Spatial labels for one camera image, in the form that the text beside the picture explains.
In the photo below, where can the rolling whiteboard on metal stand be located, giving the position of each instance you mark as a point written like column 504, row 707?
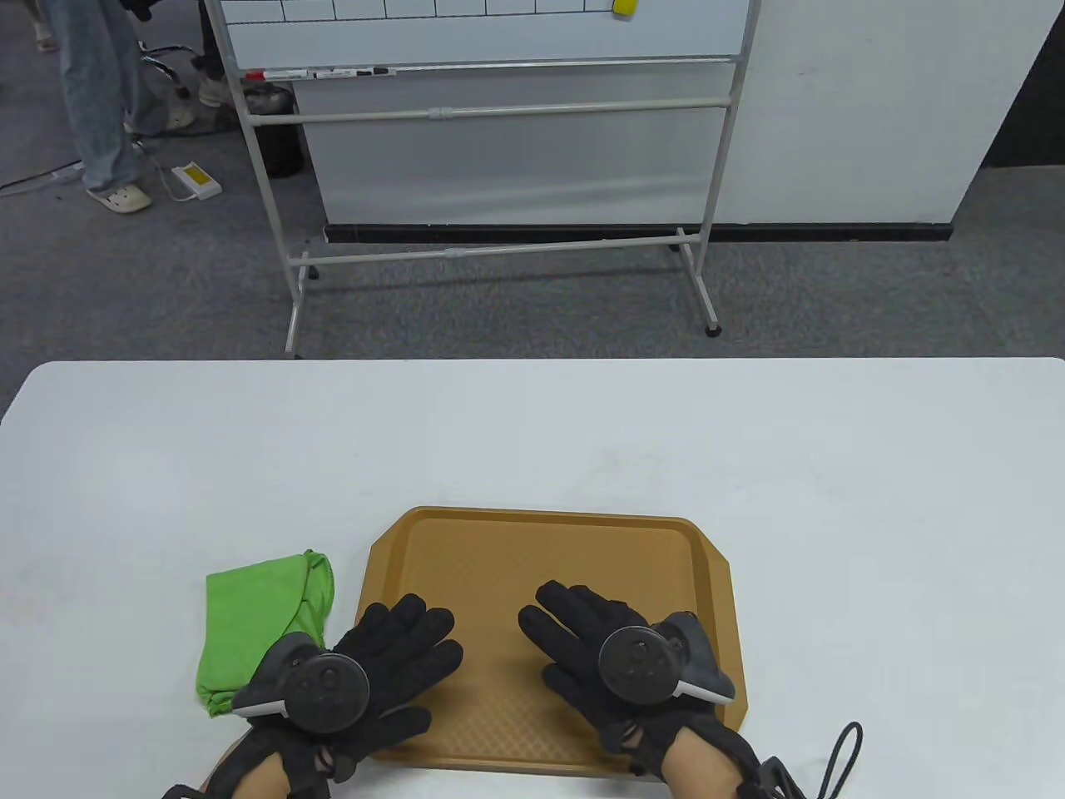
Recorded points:
column 499, row 37

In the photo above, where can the grey hand controller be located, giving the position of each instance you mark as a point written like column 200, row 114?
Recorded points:
column 641, row 666
column 329, row 692

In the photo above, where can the white and yellow adapter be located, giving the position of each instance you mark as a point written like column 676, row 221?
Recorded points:
column 197, row 181

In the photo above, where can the person's left forearm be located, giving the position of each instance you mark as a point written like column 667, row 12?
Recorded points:
column 258, row 778

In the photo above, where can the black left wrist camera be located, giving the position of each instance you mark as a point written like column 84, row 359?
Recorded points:
column 183, row 791

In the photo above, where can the yellow whiteboard magnet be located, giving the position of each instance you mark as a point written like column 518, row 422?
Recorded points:
column 624, row 7

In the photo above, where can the grey left hand controller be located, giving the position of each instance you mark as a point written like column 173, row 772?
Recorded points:
column 329, row 692

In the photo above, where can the black trash bin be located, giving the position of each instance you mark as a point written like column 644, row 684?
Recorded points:
column 279, row 141

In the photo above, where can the person's right forearm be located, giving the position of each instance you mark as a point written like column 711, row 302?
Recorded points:
column 703, row 770

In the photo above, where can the green square towel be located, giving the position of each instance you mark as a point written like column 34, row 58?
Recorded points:
column 250, row 616

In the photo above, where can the grey right hand controller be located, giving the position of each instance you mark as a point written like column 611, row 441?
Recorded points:
column 641, row 666

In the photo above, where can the person's left hand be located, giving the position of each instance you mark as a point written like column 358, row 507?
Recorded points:
column 408, row 649

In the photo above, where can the brown plastic food tray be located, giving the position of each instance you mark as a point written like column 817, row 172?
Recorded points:
column 516, row 558

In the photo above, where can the person's right hand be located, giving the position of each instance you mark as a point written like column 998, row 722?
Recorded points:
column 566, row 632

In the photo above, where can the black office chair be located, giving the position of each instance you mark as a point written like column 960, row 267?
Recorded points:
column 170, row 58

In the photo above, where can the red whiteboard marker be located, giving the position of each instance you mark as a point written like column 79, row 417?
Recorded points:
column 279, row 75

